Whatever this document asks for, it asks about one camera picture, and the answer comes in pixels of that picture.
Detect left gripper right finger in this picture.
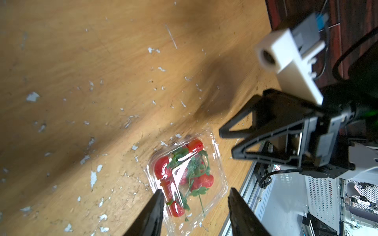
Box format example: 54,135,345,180
228,187,270,236

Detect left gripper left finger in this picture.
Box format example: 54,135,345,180
124,189,164,236

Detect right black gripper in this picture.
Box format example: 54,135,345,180
219,85,378,179

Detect red strawberry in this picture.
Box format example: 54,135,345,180
192,174,214,190
160,179,174,202
154,156,172,180
169,200,185,218
186,139,204,152

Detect clear plastic clamshell container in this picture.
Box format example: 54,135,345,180
145,130,228,236

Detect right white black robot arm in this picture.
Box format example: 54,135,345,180
219,44,378,180

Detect aluminium front rail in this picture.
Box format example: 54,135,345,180
219,163,261,236

